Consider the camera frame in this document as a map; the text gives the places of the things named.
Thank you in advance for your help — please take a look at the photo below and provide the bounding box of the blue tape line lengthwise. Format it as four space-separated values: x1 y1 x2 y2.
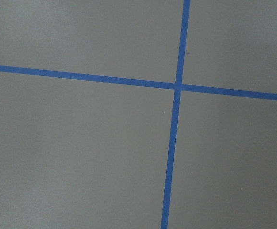
160 0 191 229

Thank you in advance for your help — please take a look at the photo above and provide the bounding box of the blue tape line crosswise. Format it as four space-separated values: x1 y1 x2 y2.
0 65 277 101

